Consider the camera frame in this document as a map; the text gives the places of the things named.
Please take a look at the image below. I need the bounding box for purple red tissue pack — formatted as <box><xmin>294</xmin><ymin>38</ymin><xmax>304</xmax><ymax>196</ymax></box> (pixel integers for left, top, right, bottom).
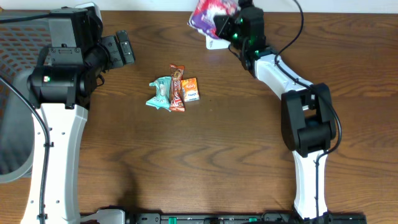
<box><xmin>188</xmin><ymin>0</ymin><xmax>238</xmax><ymax>39</ymax></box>

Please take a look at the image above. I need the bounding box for green wet wipes pack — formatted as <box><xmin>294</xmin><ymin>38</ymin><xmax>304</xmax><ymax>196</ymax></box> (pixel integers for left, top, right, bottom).
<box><xmin>146</xmin><ymin>77</ymin><xmax>171</xmax><ymax>111</ymax></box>

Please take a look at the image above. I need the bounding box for small orange tissue packet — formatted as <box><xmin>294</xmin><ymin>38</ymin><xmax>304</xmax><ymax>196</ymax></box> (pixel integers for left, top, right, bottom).
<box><xmin>182</xmin><ymin>78</ymin><xmax>200</xmax><ymax>103</ymax></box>

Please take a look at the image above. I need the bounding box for orange chocolate bar wrapper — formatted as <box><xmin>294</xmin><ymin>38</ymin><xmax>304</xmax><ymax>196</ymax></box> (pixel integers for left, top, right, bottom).
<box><xmin>169</xmin><ymin>64</ymin><xmax>185</xmax><ymax>112</ymax></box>

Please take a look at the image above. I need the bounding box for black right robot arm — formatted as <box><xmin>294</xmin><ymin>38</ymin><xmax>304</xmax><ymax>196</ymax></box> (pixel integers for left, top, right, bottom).
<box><xmin>213</xmin><ymin>1</ymin><xmax>341</xmax><ymax>223</ymax></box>

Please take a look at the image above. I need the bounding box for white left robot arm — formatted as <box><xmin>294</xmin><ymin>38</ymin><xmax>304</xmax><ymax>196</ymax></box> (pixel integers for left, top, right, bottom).
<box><xmin>22</xmin><ymin>2</ymin><xmax>135</xmax><ymax>223</ymax></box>

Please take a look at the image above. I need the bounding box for white barcode scanner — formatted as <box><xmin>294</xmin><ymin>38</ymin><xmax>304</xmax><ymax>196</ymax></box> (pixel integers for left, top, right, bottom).
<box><xmin>205</xmin><ymin>35</ymin><xmax>230</xmax><ymax>50</ymax></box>

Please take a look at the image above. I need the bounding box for dark grey plastic basket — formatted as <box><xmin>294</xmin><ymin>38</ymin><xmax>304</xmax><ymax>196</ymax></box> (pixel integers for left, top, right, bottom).
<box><xmin>0</xmin><ymin>10</ymin><xmax>52</xmax><ymax>184</ymax></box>

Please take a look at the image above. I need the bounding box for black mounting rail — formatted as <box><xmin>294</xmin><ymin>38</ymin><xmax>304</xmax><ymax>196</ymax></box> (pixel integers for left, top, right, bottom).
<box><xmin>79</xmin><ymin>212</ymin><xmax>368</xmax><ymax>224</ymax></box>

